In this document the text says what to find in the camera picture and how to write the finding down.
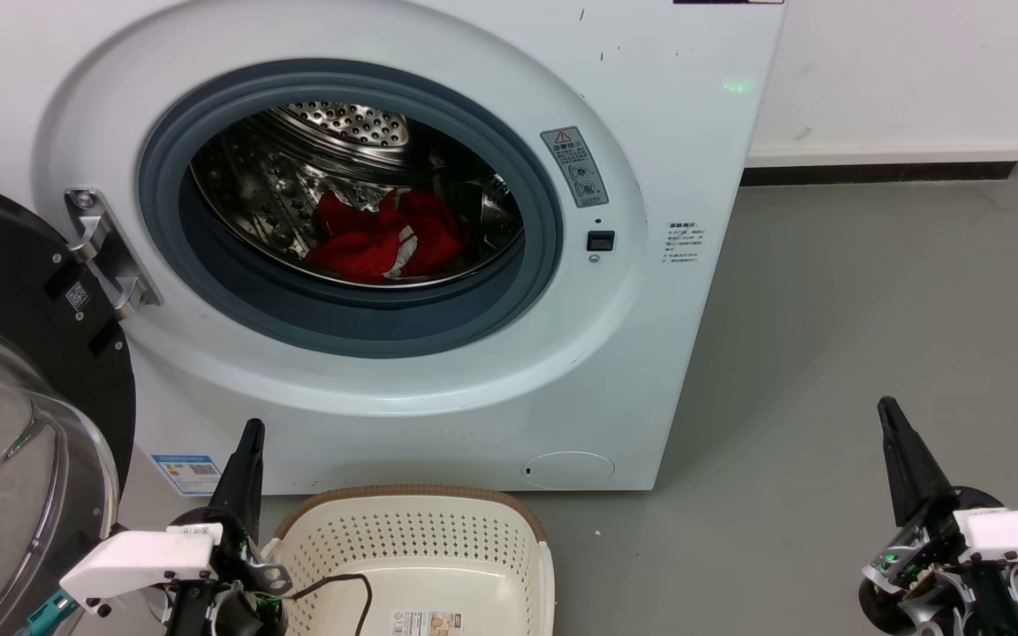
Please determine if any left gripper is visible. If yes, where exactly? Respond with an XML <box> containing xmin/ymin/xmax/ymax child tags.
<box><xmin>164</xmin><ymin>419</ymin><xmax>291</xmax><ymax>636</ymax></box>

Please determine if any red garment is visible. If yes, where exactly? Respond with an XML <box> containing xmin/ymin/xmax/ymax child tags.
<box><xmin>304</xmin><ymin>187</ymin><xmax>466</xmax><ymax>284</ymax></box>

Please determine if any printed product label sticker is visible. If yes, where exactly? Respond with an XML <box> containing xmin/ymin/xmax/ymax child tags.
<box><xmin>388</xmin><ymin>609</ymin><xmax>463</xmax><ymax>636</ymax></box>

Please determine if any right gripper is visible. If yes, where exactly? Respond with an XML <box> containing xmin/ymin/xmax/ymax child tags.
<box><xmin>858</xmin><ymin>397</ymin><xmax>1018</xmax><ymax>636</ymax></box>

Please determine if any grey rubber door gasket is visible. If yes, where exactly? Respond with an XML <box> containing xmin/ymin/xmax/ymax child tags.
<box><xmin>138</xmin><ymin>59</ymin><xmax>564</xmax><ymax>359</ymax></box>

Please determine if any blue energy label sticker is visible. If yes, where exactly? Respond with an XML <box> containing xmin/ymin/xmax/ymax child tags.
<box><xmin>151</xmin><ymin>454</ymin><xmax>223</xmax><ymax>497</ymax></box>

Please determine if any white front-load washing machine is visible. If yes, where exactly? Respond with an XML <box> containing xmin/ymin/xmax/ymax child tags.
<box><xmin>0</xmin><ymin>0</ymin><xmax>788</xmax><ymax>496</ymax></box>

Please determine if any white wall baseboard trim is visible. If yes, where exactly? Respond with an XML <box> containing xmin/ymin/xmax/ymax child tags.
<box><xmin>741</xmin><ymin>140</ymin><xmax>1018</xmax><ymax>186</ymax></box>

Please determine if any metal door hinge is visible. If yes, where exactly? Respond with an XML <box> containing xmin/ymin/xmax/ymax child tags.
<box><xmin>65</xmin><ymin>187</ymin><xmax>163</xmax><ymax>321</ymax></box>

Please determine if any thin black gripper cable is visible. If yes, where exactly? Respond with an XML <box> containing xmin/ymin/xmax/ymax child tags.
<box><xmin>284</xmin><ymin>574</ymin><xmax>374</xmax><ymax>636</ymax></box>

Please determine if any grey warning label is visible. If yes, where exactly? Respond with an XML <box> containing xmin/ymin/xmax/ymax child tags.
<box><xmin>540</xmin><ymin>126</ymin><xmax>610</xmax><ymax>209</ymax></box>

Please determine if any small printed text sticker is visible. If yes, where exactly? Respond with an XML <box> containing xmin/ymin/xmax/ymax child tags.
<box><xmin>664</xmin><ymin>221</ymin><xmax>704</xmax><ymax>266</ymax></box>

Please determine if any cream perforated laundry basket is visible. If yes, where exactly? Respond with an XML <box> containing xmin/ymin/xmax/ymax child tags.
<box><xmin>260</xmin><ymin>485</ymin><xmax>556</xmax><ymax>636</ymax></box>

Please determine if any stainless steel washing machine drum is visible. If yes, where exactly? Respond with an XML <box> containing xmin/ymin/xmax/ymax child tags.
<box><xmin>190</xmin><ymin>102</ymin><xmax>525</xmax><ymax>289</ymax></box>

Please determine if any round white filter cover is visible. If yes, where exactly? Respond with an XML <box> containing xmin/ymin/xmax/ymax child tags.
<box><xmin>521</xmin><ymin>451</ymin><xmax>616</xmax><ymax>489</ymax></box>

